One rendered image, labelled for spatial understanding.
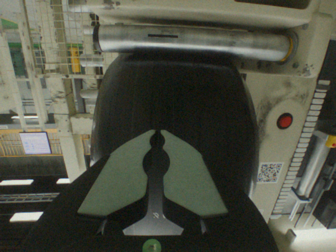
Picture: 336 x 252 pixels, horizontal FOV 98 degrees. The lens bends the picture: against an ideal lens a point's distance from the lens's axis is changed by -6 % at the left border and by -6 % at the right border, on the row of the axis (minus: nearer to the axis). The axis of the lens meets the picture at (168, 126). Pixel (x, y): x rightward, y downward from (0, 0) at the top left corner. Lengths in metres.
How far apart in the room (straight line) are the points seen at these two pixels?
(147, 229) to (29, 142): 4.43
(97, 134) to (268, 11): 0.32
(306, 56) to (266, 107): 0.16
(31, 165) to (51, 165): 1.28
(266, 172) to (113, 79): 0.47
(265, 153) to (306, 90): 0.19
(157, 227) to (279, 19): 0.37
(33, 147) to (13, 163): 9.56
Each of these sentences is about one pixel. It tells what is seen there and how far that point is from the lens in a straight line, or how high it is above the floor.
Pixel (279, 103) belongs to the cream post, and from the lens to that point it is 0.47.
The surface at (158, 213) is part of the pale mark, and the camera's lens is 0.26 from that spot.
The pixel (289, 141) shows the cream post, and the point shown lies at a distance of 0.53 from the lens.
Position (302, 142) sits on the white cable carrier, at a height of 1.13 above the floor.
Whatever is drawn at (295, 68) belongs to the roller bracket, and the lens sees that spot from 0.36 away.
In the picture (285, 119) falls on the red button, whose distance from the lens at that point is 0.49.
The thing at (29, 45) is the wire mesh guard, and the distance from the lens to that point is 0.98.
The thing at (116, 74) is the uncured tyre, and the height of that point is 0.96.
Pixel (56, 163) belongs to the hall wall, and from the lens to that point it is 12.72.
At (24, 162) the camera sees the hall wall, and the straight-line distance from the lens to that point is 13.76.
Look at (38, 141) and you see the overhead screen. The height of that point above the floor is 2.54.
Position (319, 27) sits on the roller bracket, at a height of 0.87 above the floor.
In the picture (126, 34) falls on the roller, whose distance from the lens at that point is 0.30.
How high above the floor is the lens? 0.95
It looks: 20 degrees up
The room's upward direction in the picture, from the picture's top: 178 degrees counter-clockwise
